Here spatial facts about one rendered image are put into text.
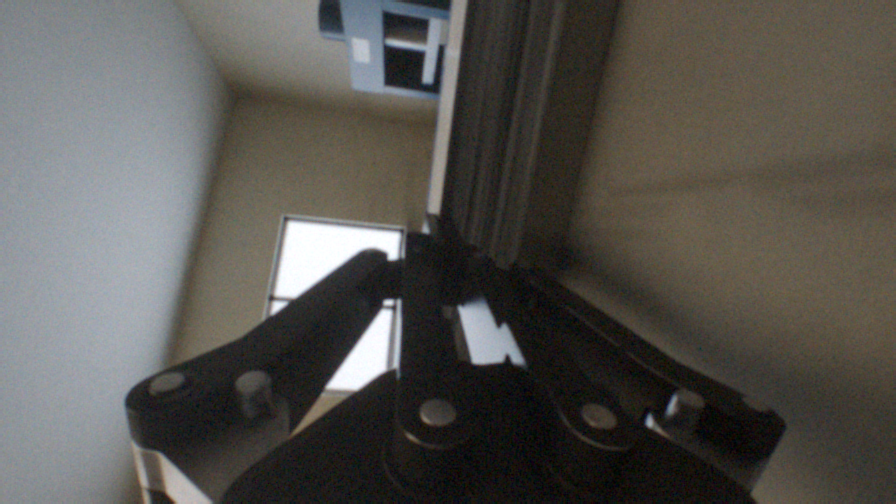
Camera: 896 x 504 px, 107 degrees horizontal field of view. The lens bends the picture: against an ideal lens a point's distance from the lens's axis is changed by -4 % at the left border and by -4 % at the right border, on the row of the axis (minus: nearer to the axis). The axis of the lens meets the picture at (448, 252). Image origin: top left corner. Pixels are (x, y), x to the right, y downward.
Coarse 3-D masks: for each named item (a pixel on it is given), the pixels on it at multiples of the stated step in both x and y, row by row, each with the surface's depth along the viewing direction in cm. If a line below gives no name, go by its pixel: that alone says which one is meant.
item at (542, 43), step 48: (480, 0) 20; (528, 0) 20; (576, 0) 20; (480, 48) 21; (528, 48) 21; (576, 48) 21; (480, 96) 22; (528, 96) 22; (576, 96) 22; (480, 144) 23; (528, 144) 23; (576, 144) 23; (480, 192) 24; (528, 192) 24; (480, 240) 25; (528, 240) 25
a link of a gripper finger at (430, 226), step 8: (424, 216) 22; (432, 216) 21; (424, 224) 21; (432, 224) 19; (440, 224) 19; (432, 232) 17; (440, 232) 17; (440, 240) 16; (440, 248) 15; (440, 256) 15; (440, 264) 16; (440, 272) 16; (440, 280) 16; (440, 288) 16; (440, 296) 16
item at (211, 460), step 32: (256, 384) 6; (256, 416) 6; (288, 416) 7; (160, 448) 6; (192, 448) 6; (224, 448) 6; (256, 448) 6; (160, 480) 6; (192, 480) 5; (224, 480) 5
